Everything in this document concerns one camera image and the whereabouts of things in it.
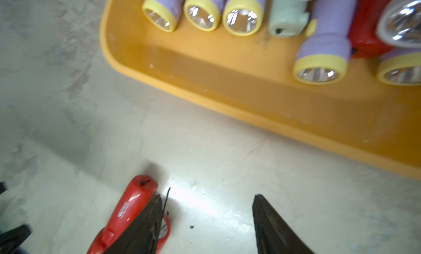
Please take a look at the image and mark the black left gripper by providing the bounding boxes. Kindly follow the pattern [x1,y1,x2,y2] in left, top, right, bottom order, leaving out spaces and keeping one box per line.
[0,181,32,254]

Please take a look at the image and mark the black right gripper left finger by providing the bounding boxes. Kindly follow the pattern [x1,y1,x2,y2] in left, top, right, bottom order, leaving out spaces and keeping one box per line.
[103,188,172,254]

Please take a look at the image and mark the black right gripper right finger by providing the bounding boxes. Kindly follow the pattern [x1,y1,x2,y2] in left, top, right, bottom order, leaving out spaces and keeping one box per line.
[252,194,314,254]

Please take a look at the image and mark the yellow plastic storage tray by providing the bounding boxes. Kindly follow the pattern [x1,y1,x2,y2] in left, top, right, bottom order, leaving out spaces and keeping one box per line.
[100,0,421,179]

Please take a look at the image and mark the purple flashlight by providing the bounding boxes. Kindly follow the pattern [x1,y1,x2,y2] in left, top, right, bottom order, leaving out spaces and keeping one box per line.
[184,0,226,32]
[221,0,266,37]
[376,48,421,86]
[293,0,357,85]
[141,0,184,33]

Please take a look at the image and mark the pale green flashlight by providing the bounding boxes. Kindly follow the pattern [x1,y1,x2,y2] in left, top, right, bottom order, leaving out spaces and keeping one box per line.
[268,0,310,38]

